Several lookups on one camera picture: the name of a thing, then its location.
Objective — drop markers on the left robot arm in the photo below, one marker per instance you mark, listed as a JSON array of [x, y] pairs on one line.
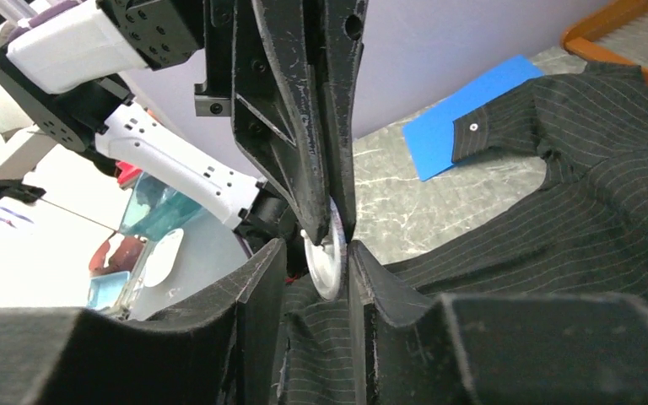
[[63, 70]]

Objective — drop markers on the black pinstriped shirt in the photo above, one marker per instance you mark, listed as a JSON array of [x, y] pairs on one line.
[[585, 229]]

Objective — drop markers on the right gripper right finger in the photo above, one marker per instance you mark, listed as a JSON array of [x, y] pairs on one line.
[[491, 348]]

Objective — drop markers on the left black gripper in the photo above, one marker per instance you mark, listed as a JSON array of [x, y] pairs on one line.
[[275, 118]]

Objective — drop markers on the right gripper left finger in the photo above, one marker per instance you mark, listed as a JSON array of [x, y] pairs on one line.
[[215, 347]]

